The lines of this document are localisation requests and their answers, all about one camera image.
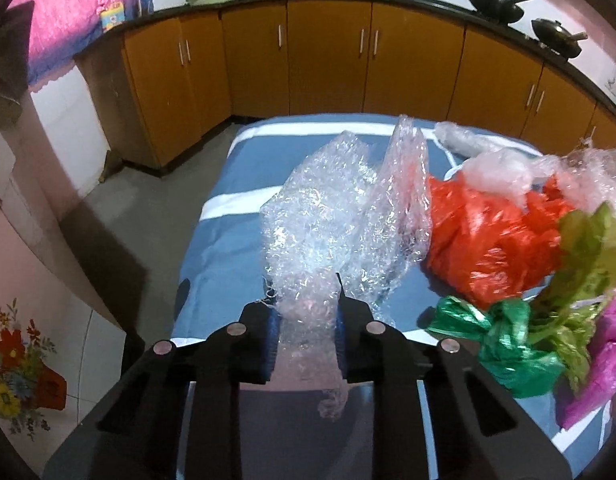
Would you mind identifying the olive green plastic bag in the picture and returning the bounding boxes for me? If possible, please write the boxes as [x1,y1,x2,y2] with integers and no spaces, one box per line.
[528,203,616,391]

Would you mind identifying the clear bubble wrap sheet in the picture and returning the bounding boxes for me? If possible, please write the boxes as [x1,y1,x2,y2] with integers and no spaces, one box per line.
[260,116,431,419]

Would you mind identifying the brown lower kitchen cabinets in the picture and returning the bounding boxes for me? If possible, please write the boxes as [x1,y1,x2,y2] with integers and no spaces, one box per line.
[76,0,616,174]

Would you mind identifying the dark green plastic bag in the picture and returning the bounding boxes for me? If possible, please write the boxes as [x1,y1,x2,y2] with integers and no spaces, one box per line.
[427,296,565,399]

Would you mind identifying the magenta plastic bag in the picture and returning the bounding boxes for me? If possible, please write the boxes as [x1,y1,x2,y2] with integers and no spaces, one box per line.
[559,299,616,429]

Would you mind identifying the blue white striped tablecloth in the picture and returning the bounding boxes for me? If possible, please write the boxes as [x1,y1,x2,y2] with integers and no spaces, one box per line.
[170,112,614,478]

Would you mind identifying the orange plastic bag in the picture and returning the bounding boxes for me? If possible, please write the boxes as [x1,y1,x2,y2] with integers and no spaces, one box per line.
[427,174,573,310]

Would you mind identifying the clear white plastic bag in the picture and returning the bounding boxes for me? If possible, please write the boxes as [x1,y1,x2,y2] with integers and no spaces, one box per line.
[434,122,616,217]

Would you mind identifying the black wok right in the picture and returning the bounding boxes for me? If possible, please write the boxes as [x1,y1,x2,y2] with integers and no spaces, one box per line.
[531,18,588,58]

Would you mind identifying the black wok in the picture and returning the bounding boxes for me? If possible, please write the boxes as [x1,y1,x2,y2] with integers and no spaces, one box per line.
[468,0,530,25]
[531,18,588,58]

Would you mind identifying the colourful small package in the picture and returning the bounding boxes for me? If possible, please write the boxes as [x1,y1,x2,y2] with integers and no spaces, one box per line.
[100,1,126,32]

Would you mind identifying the black wok left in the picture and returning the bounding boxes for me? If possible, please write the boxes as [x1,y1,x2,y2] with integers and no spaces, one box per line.
[468,0,530,25]

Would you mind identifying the pink blue curtain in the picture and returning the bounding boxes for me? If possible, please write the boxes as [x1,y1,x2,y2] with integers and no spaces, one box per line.
[10,0,153,87]

